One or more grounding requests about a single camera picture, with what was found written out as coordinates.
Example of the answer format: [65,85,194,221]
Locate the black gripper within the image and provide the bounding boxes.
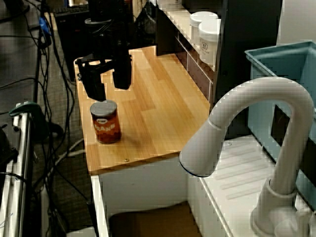
[75,21,133,102]

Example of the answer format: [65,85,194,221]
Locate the orange beans can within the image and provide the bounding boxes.
[89,100,122,145]

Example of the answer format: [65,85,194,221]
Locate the black cabinet end panel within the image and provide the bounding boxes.
[155,0,178,56]

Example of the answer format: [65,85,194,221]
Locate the black keyboard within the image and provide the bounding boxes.
[54,1,89,16]

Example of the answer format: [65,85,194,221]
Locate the green clamp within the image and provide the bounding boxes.
[9,101,50,141]

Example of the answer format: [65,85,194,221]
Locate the dark tile backsplash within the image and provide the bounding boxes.
[175,37,214,102]

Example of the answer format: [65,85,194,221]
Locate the cream shelf board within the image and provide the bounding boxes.
[158,4,218,72]

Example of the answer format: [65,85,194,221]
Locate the white jar with printed label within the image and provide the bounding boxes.
[198,19,222,67]

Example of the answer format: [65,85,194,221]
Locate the plain white jar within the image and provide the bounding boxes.
[189,11,219,42]

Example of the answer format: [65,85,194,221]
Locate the dark grey upright panel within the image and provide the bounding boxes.
[214,0,283,139]

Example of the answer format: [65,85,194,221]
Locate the brown cardboard sheet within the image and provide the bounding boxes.
[110,201,202,237]

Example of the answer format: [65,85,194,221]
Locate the teal plastic bin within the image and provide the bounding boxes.
[244,41,316,212]

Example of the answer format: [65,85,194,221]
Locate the white toy sink unit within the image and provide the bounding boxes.
[90,134,316,237]

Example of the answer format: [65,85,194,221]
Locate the white toy faucet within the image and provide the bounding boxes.
[179,77,315,237]

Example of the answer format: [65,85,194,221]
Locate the black floor cable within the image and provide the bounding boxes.
[49,14,76,158]

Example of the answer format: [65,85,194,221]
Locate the white floor cable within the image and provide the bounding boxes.
[46,137,87,178]

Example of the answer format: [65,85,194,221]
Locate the blue cable connector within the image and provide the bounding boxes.
[39,17,51,37]

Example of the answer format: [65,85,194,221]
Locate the aluminium frame rail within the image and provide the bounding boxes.
[0,113,34,237]

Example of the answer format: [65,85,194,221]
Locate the black mount block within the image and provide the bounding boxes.
[0,124,19,171]

